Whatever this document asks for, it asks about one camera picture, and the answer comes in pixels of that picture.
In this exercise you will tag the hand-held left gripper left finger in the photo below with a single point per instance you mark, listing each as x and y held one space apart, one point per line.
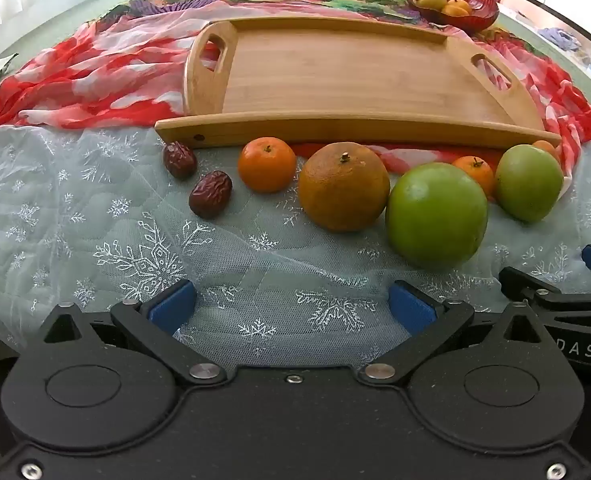
173 306

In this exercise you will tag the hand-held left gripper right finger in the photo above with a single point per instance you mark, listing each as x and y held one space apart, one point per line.
411 306

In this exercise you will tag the large green apple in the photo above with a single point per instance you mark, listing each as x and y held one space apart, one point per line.
436 215

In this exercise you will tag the small green apple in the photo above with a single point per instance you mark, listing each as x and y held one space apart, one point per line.
529 182

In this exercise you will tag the red jujube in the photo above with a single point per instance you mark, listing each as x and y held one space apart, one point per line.
210 194
179 160

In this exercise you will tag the sheer snowflake cloth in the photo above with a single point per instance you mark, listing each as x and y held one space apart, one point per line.
75 240

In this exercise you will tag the large orange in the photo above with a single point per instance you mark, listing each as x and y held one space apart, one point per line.
344 187

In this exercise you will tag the blue crumpled clothes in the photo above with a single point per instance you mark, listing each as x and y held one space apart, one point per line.
560 38

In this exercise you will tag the colourful printed scarf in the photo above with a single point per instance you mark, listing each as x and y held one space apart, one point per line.
90 80

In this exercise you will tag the wooden side ledge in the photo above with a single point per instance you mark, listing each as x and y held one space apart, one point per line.
550 6

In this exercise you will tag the dark red scalloped bowl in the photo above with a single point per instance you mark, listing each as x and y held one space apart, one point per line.
480 15

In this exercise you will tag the green quilted bedspread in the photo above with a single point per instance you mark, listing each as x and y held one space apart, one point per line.
50 35

